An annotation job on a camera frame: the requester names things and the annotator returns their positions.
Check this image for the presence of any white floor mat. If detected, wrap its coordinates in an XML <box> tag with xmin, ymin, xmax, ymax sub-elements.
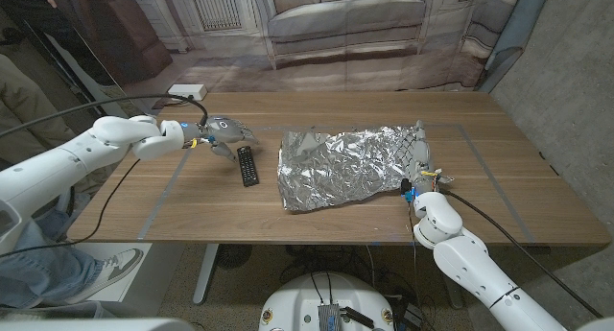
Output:
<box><xmin>71</xmin><ymin>243</ymin><xmax>186</xmax><ymax>318</ymax></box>

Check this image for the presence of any aluminum foil sheet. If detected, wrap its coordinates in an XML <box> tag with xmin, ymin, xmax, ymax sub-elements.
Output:
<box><xmin>276</xmin><ymin>123</ymin><xmax>433</xmax><ymax>213</ymax></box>

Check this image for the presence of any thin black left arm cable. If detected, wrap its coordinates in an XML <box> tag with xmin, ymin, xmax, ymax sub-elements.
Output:
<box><xmin>0</xmin><ymin>157</ymin><xmax>141</xmax><ymax>260</ymax></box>

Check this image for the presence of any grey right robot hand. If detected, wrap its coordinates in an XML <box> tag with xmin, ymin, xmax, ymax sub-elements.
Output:
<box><xmin>401</xmin><ymin>121</ymin><xmax>455</xmax><ymax>197</ymax></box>

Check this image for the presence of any black TV remote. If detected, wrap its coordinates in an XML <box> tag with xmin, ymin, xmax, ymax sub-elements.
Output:
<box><xmin>237</xmin><ymin>145</ymin><xmax>261</xmax><ymax>188</ymax></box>

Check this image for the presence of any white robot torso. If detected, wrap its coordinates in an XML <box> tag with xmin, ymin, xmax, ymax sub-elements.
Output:
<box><xmin>258</xmin><ymin>272</ymin><xmax>398</xmax><ymax>331</ymax></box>

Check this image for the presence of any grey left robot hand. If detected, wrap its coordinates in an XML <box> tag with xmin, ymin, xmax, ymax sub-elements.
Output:
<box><xmin>181</xmin><ymin>115</ymin><xmax>261</xmax><ymax>163</ymax></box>

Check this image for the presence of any black round floor fan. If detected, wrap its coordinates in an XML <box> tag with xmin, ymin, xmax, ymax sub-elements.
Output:
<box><xmin>215</xmin><ymin>244</ymin><xmax>253</xmax><ymax>270</ymax></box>

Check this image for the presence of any printed living room backdrop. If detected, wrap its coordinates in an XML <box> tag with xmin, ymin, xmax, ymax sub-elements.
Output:
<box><xmin>42</xmin><ymin>0</ymin><xmax>527</xmax><ymax>117</ymax></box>

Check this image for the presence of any white power strip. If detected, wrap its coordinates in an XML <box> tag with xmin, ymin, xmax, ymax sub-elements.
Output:
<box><xmin>167</xmin><ymin>83</ymin><xmax>208</xmax><ymax>102</ymax></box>

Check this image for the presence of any white table leg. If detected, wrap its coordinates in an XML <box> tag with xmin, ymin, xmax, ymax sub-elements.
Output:
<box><xmin>192</xmin><ymin>244</ymin><xmax>220</xmax><ymax>306</ymax></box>

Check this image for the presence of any blue-grey backdrop pole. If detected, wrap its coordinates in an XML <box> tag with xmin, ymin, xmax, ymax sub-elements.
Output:
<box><xmin>477</xmin><ymin>0</ymin><xmax>553</xmax><ymax>93</ymax></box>

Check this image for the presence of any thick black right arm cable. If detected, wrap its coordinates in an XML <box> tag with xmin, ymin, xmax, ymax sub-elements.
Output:
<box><xmin>440</xmin><ymin>189</ymin><xmax>604</xmax><ymax>319</ymax></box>

